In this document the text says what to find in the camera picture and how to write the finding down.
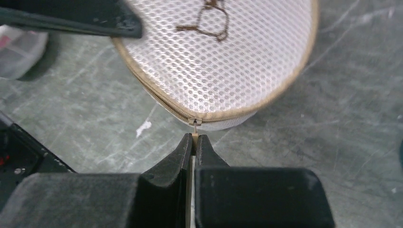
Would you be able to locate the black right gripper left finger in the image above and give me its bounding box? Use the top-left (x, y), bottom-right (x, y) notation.
top-left (128, 133), bottom-right (192, 228)

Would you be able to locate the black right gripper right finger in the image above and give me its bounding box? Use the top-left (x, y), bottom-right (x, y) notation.
top-left (194, 135), bottom-right (335, 228)

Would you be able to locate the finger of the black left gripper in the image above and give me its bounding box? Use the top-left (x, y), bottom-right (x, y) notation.
top-left (0, 0), bottom-right (143, 38)

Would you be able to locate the white mesh laundry bag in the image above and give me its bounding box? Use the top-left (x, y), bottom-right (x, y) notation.
top-left (112, 0), bottom-right (319, 131)

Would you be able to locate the clear round lidded container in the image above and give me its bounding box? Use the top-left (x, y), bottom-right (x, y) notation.
top-left (0, 25), bottom-right (48, 80)

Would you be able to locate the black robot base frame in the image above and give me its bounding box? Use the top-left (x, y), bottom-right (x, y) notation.
top-left (0, 112), bottom-right (75, 209)

